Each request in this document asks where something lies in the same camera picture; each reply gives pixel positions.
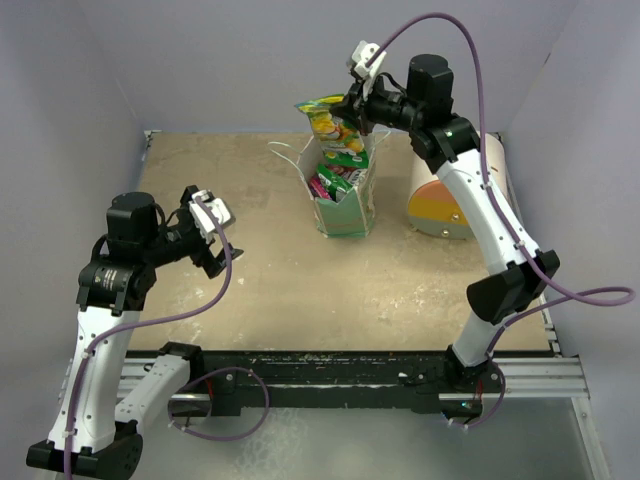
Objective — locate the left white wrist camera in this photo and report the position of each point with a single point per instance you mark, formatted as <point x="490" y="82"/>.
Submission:
<point x="204" y="207"/>

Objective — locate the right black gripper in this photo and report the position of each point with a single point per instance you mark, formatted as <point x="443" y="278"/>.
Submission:
<point x="356" y="109"/>

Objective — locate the black base frame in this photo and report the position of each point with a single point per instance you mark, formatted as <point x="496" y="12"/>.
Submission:
<point x="424" y="382"/>

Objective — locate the yellow green Fox's candy bag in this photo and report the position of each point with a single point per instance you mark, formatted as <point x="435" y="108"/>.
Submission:
<point x="340" y="142"/>

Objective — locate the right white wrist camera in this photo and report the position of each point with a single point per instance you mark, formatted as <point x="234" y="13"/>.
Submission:
<point x="365" y="65"/>

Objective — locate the green snack packet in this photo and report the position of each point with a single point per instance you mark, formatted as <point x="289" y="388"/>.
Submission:
<point x="335" y="180"/>

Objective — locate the white round drawer box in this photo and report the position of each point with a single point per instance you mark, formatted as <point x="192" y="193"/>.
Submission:
<point x="432" y="209"/>

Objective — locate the green paper bag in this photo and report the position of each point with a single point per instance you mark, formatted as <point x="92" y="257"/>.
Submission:
<point x="352" y="216"/>

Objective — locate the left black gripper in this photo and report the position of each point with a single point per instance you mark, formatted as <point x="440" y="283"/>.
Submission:
<point x="203" y="255"/>

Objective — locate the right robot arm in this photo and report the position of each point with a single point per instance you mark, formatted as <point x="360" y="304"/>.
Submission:
<point x="452" y="150"/>

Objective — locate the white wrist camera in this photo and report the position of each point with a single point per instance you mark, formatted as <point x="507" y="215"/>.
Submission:
<point x="204" y="207"/>
<point x="365" y="65"/>

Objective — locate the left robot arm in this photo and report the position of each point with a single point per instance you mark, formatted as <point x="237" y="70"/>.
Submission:
<point x="95" y="434"/>

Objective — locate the purple Fox's candy bag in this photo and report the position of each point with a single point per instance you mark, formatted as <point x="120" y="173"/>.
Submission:
<point x="319" y="191"/>

